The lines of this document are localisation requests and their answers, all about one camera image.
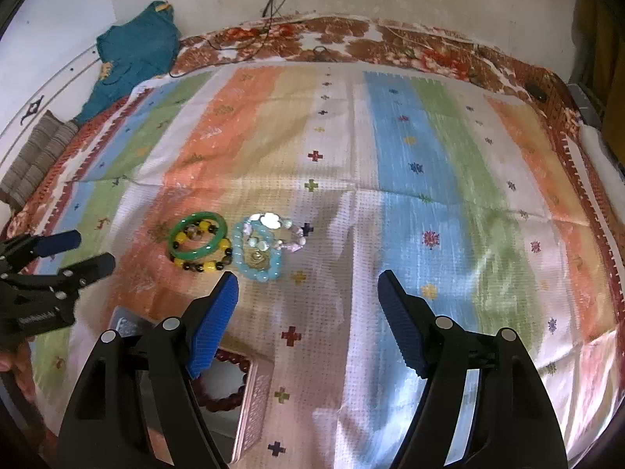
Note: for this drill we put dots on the small gold pendant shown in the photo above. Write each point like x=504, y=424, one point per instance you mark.
x=255, y=259

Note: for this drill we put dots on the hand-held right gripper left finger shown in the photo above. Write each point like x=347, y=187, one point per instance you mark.
x=215, y=322

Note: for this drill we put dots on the striped brown folded cushion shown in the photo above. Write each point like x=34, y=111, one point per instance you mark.
x=36, y=156

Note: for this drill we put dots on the pink jewelry box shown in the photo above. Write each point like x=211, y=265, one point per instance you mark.
x=255, y=400

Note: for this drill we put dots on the person's left hand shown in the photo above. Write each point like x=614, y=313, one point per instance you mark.
x=14, y=371

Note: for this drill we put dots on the teal garment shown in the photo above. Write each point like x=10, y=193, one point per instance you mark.
x=132, y=53

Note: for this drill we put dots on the small black object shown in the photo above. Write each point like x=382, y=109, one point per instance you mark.
x=536, y=92

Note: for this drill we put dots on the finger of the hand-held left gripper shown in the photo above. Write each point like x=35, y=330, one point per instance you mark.
x=61, y=243
x=93, y=267

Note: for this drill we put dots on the yellow curtain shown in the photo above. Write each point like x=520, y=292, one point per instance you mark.
x=605, y=58

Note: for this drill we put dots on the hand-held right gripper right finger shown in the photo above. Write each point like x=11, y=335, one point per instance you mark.
x=403, y=322

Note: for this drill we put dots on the green jade bangle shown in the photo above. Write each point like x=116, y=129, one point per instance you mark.
x=196, y=216

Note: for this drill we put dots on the striped colourful blanket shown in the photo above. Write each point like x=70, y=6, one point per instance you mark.
x=342, y=156

